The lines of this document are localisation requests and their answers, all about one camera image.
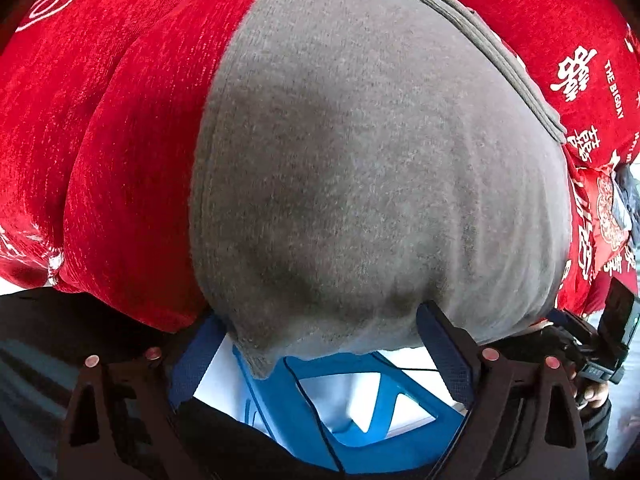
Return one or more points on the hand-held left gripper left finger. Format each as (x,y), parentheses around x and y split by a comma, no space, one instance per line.
(195,360)

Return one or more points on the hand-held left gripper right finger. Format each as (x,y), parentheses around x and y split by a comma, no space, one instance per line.
(442,355)

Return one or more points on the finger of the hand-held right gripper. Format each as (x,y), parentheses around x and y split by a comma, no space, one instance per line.
(560,317)

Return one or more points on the grey knit garment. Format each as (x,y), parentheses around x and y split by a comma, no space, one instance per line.
(375,160)

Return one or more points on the person's right forearm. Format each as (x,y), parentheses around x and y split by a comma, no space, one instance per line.
(600,435)

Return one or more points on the person's right hand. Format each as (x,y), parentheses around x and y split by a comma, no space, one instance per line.
(592,392)

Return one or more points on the blue plastic stool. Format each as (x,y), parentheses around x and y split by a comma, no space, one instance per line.
(270,395)

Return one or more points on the person's dark pants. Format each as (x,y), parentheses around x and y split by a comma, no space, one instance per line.
(50,320)

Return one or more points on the red printed blanket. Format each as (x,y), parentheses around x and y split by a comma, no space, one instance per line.
(125,135)

